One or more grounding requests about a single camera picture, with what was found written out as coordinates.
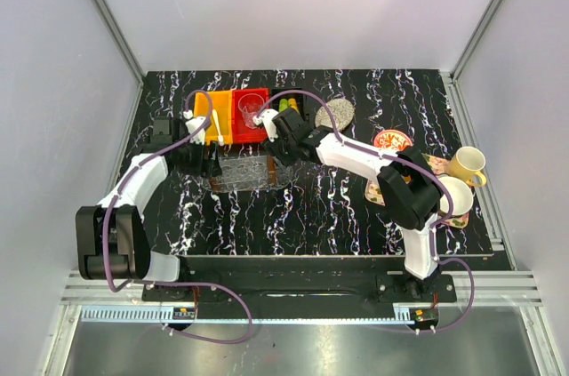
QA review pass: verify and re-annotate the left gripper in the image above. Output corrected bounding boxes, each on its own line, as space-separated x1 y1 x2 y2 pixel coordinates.
175 136 221 180

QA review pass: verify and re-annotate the yellow mug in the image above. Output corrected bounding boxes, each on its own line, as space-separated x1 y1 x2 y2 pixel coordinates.
445 146 487 188

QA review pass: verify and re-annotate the orange plastic bin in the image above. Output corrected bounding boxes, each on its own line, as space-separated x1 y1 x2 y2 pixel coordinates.
193 91 233 145

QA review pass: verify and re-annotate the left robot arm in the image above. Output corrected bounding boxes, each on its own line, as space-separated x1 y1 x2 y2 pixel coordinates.
76 111 221 301

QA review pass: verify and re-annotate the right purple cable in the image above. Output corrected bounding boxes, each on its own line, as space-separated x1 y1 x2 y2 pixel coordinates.
252 90 475 334

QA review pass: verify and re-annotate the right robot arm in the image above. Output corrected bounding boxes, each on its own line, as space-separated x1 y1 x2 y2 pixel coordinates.
253 109 446 301

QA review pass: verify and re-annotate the white scalloped bowl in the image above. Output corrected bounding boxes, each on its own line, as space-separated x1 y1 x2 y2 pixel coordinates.
439 176 474 217

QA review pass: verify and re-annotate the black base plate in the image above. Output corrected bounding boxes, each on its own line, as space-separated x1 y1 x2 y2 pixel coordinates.
140 253 458 306

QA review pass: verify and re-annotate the grey speckled soap dish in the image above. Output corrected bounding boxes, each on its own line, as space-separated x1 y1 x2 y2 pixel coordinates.
315 98 355 132

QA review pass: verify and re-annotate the clear plastic cup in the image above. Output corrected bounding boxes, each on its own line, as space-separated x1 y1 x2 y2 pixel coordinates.
238 93 265 129

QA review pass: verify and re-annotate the black plastic bin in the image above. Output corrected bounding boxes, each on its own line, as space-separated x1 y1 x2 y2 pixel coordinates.
269 87 309 121

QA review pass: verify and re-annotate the clear acrylic toothbrush holder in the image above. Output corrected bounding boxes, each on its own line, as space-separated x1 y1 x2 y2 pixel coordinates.
215 155 277 193

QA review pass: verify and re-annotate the green toothpaste tube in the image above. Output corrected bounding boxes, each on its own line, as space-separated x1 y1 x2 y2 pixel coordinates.
278 99 288 112

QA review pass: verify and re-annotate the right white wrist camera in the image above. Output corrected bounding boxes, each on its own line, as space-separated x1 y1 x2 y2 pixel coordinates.
252 109 278 142

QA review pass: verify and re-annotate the red patterned bowl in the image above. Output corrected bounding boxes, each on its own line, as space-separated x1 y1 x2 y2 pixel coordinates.
373 129 413 151

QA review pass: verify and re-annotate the yellow toothpaste tube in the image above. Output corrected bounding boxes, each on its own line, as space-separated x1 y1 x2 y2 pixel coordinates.
288 98 300 113

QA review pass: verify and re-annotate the purple cable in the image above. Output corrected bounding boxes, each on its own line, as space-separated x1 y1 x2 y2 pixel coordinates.
252 90 475 334
100 89 253 344

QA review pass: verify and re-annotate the white toothbrush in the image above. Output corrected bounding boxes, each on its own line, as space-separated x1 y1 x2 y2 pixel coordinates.
212 109 225 146

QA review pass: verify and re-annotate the floral rectangular tray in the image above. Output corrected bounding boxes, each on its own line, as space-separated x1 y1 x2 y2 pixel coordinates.
365 154 469 228

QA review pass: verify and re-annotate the clear acrylic oval tray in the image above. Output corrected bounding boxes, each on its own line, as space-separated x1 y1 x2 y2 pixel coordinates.
196 158 293 190

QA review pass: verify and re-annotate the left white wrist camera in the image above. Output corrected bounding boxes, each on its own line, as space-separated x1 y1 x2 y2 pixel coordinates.
182 110 211 145

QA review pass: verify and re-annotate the red plastic bin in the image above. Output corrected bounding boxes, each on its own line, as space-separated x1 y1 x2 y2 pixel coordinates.
232 88 269 144

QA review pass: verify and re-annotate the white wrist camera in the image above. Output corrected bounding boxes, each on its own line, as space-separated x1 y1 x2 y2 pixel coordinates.
252 109 278 142
182 110 211 145

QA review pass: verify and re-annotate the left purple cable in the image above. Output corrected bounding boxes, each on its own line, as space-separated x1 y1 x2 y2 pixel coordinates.
100 89 253 344

